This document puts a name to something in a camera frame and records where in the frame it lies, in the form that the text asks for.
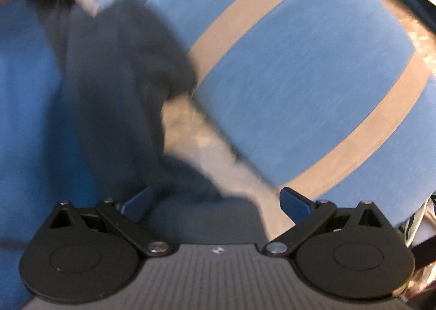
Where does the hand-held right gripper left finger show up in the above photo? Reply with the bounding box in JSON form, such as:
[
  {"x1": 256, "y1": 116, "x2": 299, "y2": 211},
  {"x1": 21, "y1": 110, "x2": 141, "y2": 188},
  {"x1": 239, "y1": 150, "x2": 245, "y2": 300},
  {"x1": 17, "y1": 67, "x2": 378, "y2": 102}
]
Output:
[{"x1": 49, "y1": 186, "x2": 171, "y2": 258}]

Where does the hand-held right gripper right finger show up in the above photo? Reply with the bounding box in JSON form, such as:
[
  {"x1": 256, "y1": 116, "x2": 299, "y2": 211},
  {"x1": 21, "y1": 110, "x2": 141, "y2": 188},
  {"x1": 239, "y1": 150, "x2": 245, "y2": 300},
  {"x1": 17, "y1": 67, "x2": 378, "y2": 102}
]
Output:
[{"x1": 265, "y1": 187, "x2": 384, "y2": 258}]

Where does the blue and navy fleece robe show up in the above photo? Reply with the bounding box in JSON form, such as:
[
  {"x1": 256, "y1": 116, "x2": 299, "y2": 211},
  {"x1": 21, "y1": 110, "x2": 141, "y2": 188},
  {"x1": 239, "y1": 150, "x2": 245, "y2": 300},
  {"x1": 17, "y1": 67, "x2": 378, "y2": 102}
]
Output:
[{"x1": 0, "y1": 0, "x2": 263, "y2": 297}]

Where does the blue grey-striped folded blanket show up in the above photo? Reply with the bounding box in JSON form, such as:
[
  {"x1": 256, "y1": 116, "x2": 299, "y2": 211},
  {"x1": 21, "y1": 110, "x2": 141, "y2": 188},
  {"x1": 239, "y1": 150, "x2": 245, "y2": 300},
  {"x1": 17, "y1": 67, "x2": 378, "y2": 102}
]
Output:
[{"x1": 146, "y1": 0, "x2": 436, "y2": 229}]

